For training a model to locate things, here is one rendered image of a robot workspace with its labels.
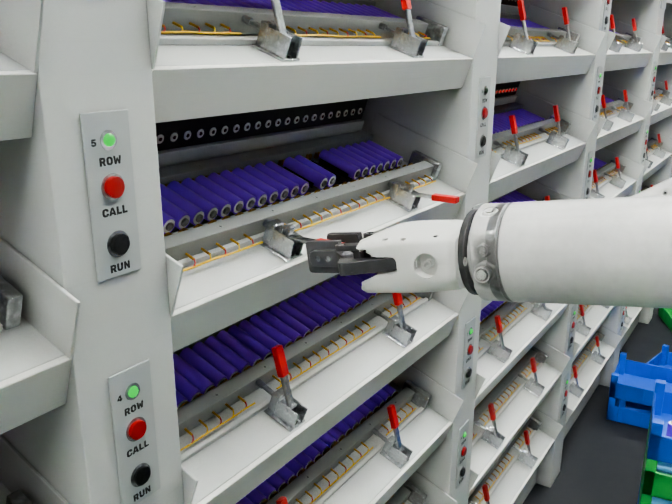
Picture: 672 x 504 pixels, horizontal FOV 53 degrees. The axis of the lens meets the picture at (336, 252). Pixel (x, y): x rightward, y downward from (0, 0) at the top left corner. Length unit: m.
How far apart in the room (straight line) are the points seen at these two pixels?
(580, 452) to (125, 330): 1.84
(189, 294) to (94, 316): 0.11
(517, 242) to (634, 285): 0.09
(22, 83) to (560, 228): 0.39
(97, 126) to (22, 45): 0.07
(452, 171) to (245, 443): 0.54
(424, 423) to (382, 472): 0.15
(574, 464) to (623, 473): 0.13
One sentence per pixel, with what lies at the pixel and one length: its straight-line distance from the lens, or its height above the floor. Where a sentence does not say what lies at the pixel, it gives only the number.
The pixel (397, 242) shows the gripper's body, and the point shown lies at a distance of 0.58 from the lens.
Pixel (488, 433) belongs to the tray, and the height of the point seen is 0.38.
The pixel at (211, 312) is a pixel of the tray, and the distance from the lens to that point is 0.63.
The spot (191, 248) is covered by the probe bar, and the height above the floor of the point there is 0.98.
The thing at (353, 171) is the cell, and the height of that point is 1.00.
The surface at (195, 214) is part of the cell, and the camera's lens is 0.71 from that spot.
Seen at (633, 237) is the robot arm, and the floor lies 1.04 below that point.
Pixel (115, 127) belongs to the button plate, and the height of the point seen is 1.11.
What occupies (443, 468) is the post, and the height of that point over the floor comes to 0.46.
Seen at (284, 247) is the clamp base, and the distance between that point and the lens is 0.71.
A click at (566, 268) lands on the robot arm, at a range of 0.54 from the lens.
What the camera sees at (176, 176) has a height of 1.03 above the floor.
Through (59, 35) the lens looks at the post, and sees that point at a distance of 0.50.
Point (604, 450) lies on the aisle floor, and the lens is 2.29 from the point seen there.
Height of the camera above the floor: 1.17
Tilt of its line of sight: 17 degrees down
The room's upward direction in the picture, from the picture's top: straight up
